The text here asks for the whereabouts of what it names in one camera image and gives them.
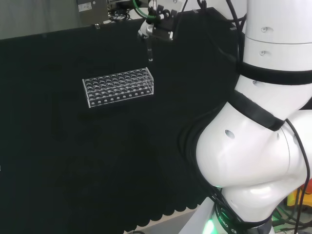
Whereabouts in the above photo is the grey metal box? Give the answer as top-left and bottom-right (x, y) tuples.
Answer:
(76, 0), (109, 25)

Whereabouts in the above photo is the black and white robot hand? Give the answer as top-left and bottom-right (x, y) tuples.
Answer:
(137, 3), (181, 42)

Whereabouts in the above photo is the clear glass test tube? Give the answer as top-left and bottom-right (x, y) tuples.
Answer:
(146, 36), (155, 62)

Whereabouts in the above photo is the black bench cloth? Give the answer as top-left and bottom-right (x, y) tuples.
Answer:
(0, 7), (247, 234)

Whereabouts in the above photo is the green cable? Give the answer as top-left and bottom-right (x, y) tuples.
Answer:
(132, 0), (157, 20)

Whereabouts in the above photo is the yellow stop button box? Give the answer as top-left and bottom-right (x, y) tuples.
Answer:
(286, 184), (308, 208)

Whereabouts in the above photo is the black cable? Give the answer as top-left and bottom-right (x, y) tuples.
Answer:
(225, 0), (247, 64)
(284, 118), (312, 234)

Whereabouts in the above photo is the clear plastic test tube rack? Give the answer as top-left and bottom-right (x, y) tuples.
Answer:
(82, 67), (155, 109)

